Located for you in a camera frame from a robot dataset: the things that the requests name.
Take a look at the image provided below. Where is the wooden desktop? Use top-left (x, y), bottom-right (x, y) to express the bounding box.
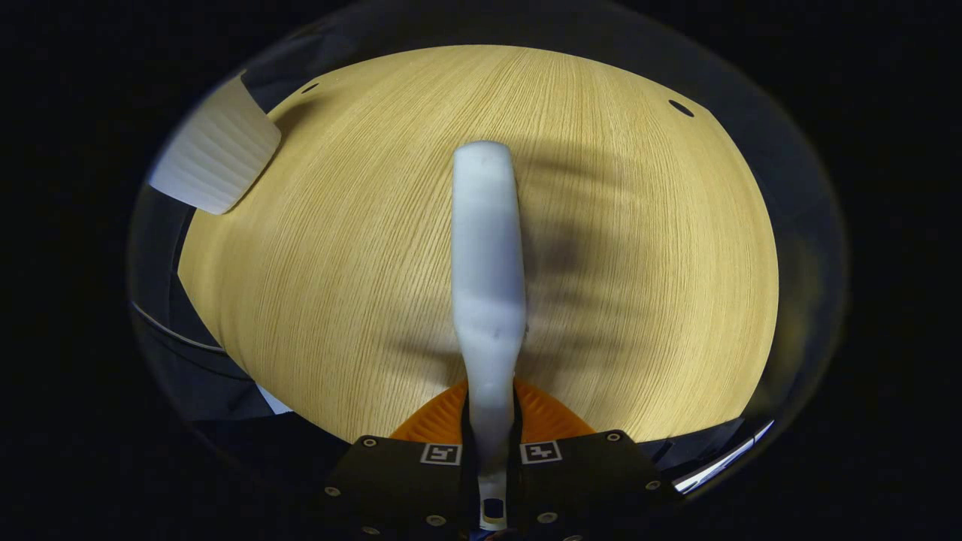
top-left (177, 45), bottom-right (780, 444)

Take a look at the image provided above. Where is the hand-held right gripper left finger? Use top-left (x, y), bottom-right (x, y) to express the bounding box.
top-left (323, 379), bottom-right (482, 538)

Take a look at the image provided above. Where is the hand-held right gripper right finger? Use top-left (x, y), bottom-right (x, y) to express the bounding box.
top-left (507, 378), bottom-right (681, 538)

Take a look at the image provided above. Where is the small white broom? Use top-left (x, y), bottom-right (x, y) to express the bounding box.
top-left (451, 141), bottom-right (527, 532)

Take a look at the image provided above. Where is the white ribbed garbage bin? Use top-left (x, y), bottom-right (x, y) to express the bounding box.
top-left (148, 75), bottom-right (282, 216)

